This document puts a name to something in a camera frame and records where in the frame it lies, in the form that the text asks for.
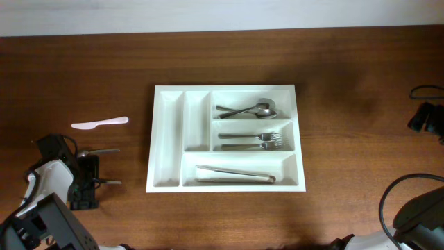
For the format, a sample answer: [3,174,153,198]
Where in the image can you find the small metal teaspoon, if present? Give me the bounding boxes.
[77,149,120,158]
[92,178,121,185]

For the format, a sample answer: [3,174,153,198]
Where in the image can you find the pink plastic knife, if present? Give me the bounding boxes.
[71,116,129,130]

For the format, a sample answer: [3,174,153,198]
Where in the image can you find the metal fork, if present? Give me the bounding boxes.
[218,133,282,142]
[221,141,284,151]

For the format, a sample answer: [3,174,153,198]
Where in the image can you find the large metal spoon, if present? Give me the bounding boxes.
[218,98,275,119]
[216,106,278,119]

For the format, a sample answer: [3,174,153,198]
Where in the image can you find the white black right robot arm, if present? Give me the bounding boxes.
[327,173,443,250]

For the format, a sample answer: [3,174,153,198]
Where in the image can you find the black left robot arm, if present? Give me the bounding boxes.
[1,134,109,250]

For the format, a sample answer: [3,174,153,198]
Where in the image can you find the white plastic cutlery tray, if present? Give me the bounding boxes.
[146,85,306,193]

